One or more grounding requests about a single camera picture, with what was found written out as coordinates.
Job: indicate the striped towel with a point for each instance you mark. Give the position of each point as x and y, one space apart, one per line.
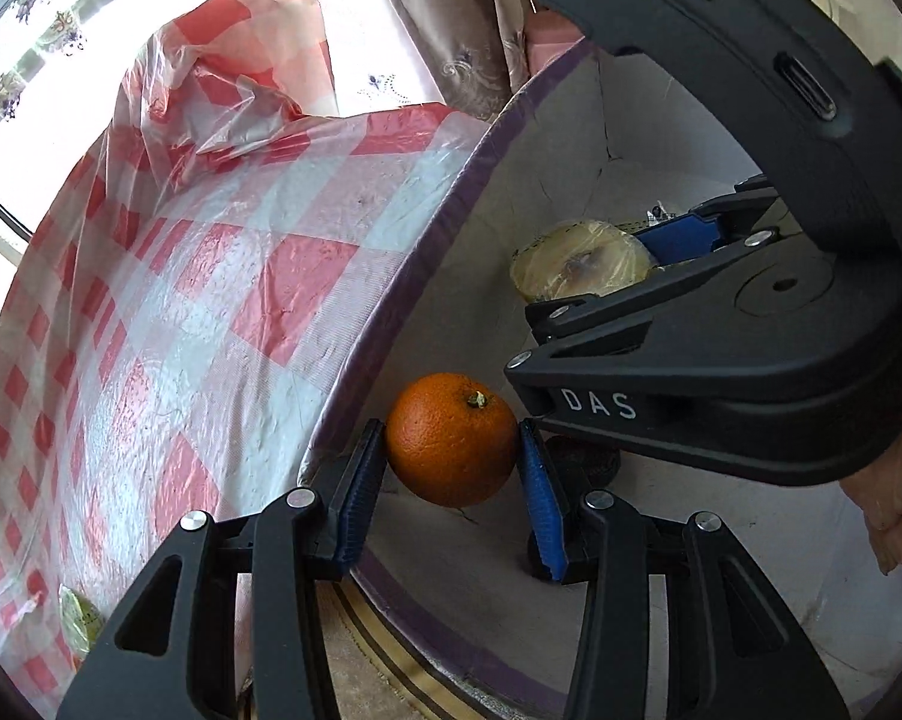
368 660

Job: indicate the green fruit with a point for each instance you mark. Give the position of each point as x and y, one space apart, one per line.
79 619

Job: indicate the pink stool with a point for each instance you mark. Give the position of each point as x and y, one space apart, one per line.
556 45

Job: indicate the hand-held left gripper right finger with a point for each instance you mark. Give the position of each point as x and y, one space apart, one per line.
542 510

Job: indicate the purple cardboard box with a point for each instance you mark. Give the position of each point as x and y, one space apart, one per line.
721 615

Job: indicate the wrinkled dark passion fruit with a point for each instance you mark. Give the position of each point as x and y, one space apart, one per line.
589 465

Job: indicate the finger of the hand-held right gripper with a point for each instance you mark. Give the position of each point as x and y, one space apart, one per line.
679 236
608 382

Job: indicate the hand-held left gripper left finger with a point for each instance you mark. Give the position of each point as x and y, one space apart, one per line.
361 495

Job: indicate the patterned brown curtain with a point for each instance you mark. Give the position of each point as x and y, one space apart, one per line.
451 52

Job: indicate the red checked plastic tablecloth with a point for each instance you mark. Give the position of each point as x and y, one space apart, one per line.
196 315

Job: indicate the orange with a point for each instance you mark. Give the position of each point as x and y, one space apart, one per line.
451 442

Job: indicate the pale yellow fruit half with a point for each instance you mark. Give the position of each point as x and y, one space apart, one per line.
578 266

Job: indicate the person's right hand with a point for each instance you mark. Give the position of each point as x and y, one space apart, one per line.
897 502

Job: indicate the floral lace curtain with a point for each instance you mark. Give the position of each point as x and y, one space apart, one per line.
45 30

